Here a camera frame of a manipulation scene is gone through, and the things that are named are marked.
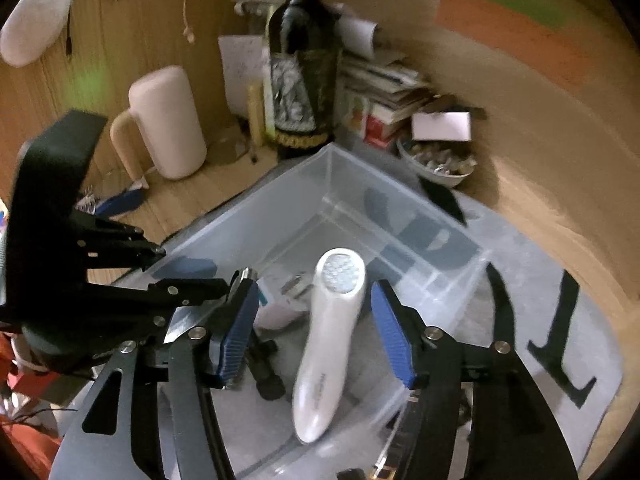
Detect rolled white paper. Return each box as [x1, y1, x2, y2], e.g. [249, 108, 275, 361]
[232, 0, 379, 56]

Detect handwritten paper note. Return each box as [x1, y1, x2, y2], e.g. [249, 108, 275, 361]
[218, 34, 273, 119]

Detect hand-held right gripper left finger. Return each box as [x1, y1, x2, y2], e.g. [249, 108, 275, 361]
[50, 275, 262, 480]

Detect stack of books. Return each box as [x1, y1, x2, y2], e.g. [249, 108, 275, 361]
[340, 50, 432, 149]

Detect green sticky note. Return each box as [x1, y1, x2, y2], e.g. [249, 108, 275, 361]
[452, 0, 582, 29]

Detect yellow tube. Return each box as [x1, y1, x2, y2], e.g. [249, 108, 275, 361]
[247, 82, 267, 147]

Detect white handheld device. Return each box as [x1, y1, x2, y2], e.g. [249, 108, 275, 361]
[291, 249, 367, 444]

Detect white bowl of trinkets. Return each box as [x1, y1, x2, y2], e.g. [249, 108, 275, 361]
[397, 137, 476, 189]

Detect grey printed mat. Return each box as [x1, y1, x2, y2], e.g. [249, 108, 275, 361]
[65, 180, 626, 480]

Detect white card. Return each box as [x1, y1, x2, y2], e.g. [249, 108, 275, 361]
[411, 110, 472, 142]

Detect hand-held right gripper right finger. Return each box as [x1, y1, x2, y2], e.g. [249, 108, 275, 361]
[370, 280, 593, 480]

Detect beige hanging cord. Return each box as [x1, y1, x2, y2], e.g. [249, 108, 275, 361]
[177, 0, 197, 43]

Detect white fluffy plush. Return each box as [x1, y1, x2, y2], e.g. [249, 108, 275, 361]
[0, 0, 77, 69]

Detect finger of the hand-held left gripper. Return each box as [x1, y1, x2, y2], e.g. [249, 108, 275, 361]
[75, 210, 167, 271]
[86, 278, 232, 347]

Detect clear plastic storage bin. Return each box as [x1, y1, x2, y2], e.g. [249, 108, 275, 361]
[65, 142, 490, 480]

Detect white travel adapter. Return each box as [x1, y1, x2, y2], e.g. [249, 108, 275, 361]
[254, 275, 302, 332]

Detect dark wine bottle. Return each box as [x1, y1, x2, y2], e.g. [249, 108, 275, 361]
[265, 0, 344, 161]

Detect pink mug with handle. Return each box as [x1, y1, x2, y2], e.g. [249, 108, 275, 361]
[110, 65, 208, 184]

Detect red cloth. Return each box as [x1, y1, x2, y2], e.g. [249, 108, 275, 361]
[0, 332, 68, 480]

